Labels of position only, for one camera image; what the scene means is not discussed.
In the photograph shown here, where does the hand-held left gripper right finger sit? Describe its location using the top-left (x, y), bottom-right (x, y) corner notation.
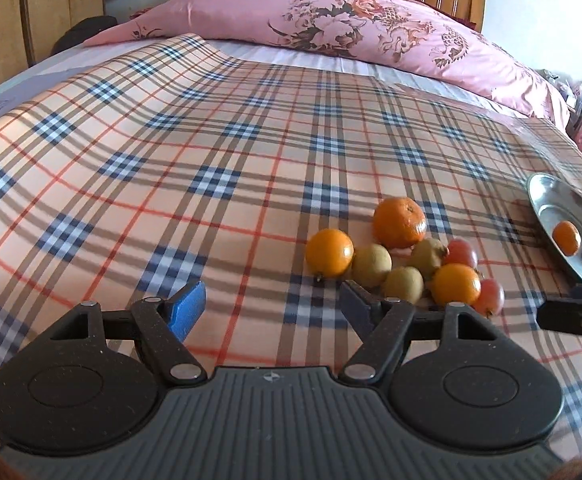
top-left (338, 280), bottom-right (502, 386)

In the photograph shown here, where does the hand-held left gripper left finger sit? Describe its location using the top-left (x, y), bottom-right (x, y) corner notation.
top-left (46, 280), bottom-right (209, 386)

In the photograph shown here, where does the green kiwi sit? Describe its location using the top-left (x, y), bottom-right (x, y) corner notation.
top-left (352, 243), bottom-right (393, 288)
top-left (410, 238), bottom-right (449, 281)
top-left (382, 266), bottom-right (425, 306)

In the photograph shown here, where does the round orange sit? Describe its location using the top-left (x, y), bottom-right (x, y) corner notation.
top-left (431, 263), bottom-right (482, 307)
top-left (305, 228), bottom-right (355, 279)

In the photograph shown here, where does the round metal plate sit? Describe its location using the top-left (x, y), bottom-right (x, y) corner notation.
top-left (527, 172), bottom-right (582, 287)

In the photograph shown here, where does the small orange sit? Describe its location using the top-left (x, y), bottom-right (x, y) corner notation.
top-left (552, 220), bottom-right (582, 256)

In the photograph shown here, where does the large orange mandarin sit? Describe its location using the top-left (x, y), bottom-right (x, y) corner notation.
top-left (372, 196), bottom-right (428, 250)

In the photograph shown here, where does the plaid bed sheet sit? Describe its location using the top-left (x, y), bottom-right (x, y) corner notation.
top-left (0, 32), bottom-right (582, 466)

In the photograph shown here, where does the pink floral pillow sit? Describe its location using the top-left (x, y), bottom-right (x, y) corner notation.
top-left (82, 0), bottom-right (572, 131)

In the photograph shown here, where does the black bag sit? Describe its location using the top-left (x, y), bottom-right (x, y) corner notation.
top-left (51, 16), bottom-right (118, 56)

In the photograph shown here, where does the wooden wardrobe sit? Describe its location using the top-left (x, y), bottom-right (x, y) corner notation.
top-left (0, 0), bottom-right (106, 106)

